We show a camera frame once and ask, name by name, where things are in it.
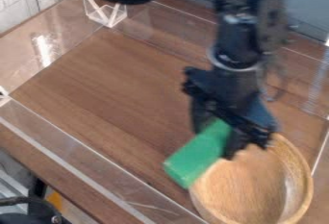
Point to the green rectangular block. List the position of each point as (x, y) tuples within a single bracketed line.
[(190, 161)]

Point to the clear acrylic corner bracket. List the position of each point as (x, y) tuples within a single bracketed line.
[(107, 15)]

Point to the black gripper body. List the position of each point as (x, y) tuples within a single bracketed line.
[(236, 93)]

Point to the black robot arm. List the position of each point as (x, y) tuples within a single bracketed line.
[(252, 33)]

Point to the brown wooden bowl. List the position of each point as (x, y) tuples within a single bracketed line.
[(264, 187)]

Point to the clear acrylic enclosure wall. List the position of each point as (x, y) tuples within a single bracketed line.
[(94, 114)]

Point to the black device lower left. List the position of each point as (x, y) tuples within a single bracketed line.
[(39, 216)]

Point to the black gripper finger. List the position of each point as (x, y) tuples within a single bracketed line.
[(204, 120), (245, 134)]

